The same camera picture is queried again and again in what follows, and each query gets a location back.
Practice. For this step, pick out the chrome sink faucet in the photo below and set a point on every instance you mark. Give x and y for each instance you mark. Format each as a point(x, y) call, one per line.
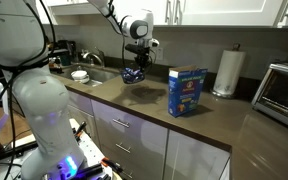
point(94, 56)

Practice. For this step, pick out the silver toaster oven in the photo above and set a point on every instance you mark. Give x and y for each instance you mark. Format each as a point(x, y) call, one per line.
point(280, 93)

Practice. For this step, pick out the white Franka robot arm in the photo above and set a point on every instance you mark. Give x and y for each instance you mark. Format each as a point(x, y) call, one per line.
point(40, 100)

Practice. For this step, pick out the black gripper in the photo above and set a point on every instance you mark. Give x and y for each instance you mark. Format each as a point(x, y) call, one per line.
point(142, 57)

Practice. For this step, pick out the white perforated mounting table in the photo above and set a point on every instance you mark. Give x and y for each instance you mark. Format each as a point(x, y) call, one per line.
point(90, 150)

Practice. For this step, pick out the white paper towel roll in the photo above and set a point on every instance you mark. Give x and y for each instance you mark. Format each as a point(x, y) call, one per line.
point(229, 71)

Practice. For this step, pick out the blue snack packets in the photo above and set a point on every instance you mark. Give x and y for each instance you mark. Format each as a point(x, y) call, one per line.
point(132, 74)

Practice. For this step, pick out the grey lower cabinets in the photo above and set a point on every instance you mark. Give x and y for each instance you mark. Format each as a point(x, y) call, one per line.
point(134, 140)

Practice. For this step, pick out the white upper cabinets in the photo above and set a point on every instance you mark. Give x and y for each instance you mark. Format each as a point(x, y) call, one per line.
point(224, 11)

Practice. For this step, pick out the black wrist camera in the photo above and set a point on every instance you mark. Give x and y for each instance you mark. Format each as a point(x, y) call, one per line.
point(135, 49)

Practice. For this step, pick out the steel kitchen sink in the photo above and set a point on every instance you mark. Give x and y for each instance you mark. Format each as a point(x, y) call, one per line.
point(100, 75)

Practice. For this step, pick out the white wall outlet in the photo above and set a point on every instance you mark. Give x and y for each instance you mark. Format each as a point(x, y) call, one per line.
point(159, 53)

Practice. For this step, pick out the black coffee maker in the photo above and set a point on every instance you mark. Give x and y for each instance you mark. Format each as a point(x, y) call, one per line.
point(65, 51)

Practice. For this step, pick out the blue cardboard cereal box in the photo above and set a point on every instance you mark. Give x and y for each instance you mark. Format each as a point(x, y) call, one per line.
point(184, 93)

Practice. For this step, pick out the blue bag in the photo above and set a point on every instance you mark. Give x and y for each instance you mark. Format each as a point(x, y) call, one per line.
point(132, 81)

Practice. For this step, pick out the metal paper towel holder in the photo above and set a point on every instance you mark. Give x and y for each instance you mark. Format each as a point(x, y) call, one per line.
point(236, 47)

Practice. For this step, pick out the white bowl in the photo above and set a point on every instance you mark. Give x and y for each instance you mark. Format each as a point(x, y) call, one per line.
point(80, 75)

